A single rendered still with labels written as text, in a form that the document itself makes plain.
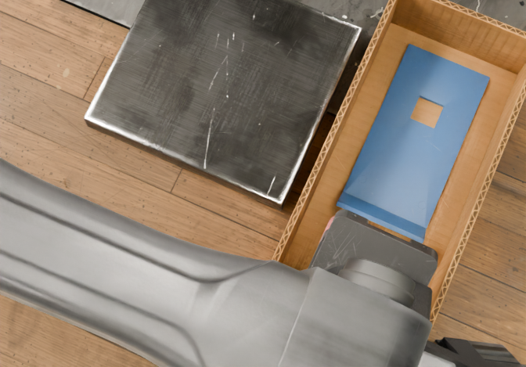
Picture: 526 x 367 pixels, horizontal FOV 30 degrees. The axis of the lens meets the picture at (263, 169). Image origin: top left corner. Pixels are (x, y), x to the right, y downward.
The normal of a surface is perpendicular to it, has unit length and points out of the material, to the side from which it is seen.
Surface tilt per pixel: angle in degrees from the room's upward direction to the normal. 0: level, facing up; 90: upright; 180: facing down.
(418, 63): 0
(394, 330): 23
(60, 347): 0
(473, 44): 90
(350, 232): 32
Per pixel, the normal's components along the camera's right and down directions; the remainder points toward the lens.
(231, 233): 0.00, -0.25
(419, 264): -0.20, 0.26
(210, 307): 0.22, -0.16
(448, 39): -0.41, 0.88
